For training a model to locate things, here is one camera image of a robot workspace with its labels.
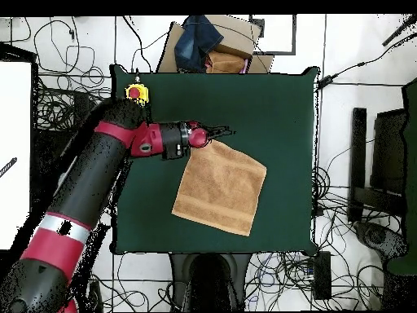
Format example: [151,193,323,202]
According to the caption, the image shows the tan terry towel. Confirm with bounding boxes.
[171,139,268,237]

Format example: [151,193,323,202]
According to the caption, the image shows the dark green table cloth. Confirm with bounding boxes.
[109,64,320,257]

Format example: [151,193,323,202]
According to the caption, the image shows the orange-brown folded cloth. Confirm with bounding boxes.
[205,50,247,74]

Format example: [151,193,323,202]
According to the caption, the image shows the yellow emergency stop button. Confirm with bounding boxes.
[125,76,150,106]

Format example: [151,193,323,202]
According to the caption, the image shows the blue denim jeans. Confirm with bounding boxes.
[173,15,225,73]

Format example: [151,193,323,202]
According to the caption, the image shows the brown cardboard box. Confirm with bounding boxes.
[156,14,274,74]

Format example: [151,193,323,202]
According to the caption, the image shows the black floor bar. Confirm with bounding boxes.
[347,107,367,224]

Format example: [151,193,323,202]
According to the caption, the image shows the black equipment rack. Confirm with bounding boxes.
[32,90,92,203]

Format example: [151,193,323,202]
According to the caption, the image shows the black power box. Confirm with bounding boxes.
[313,250,332,301]

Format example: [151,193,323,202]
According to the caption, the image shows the white board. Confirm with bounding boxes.
[0,61,33,252]

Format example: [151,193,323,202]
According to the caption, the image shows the dark grey stand base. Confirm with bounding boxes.
[354,221,408,262]

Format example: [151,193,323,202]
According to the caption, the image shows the black striped rod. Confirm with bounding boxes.
[0,156,18,179]

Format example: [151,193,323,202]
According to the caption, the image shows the black cable bundle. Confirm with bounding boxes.
[312,165,402,236]
[33,66,113,131]

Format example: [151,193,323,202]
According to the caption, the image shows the black emergency stop cable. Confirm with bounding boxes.
[121,15,154,74]

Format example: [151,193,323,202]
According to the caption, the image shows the black square frame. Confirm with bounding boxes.
[248,14,297,55]

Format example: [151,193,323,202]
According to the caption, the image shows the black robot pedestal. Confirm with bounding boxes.
[169,252,252,312]

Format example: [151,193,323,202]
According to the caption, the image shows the cable tangle beside pedestal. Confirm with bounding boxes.
[245,252,315,311]

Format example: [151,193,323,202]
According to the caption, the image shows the black stand frame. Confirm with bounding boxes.
[371,108,408,196]

